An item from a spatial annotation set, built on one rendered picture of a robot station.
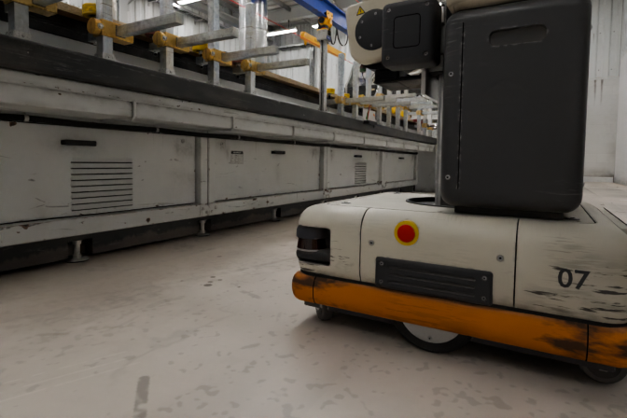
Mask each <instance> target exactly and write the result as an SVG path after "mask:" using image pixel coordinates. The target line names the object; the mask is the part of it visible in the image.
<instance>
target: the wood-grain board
mask: <svg viewBox="0 0 627 418"><path fill-rule="evenodd" d="M57 14H59V15H62V16H65V17H68V18H71V19H74V20H77V21H83V22H86V23H88V20H89V19H88V18H86V17H84V16H83V15H82V8H80V7H75V6H72V5H69V4H66V3H64V2H61V1H60V2H57ZM113 22H114V23H117V24H121V25H123V24H127V23H124V22H121V21H116V20H113ZM133 37H134V38H137V39H141V40H144V41H146V42H149V43H153V40H152V38H148V37H146V36H145V34H141V35H134V36H133ZM186 54H188V55H192V56H195V57H201V55H199V53H196V52H193V51H192V47H189V53H186ZM259 77H264V78H267V79H270V80H273V81H276V82H280V83H283V84H286V85H288V86H292V87H295V88H298V89H301V90H305V91H309V92H312V93H316V94H319V89H318V88H316V87H313V86H310V85H307V84H305V83H302V82H299V81H297V80H294V79H291V78H288V77H283V76H280V75H277V74H275V73H272V72H269V71H265V75H263V76H259Z"/></svg>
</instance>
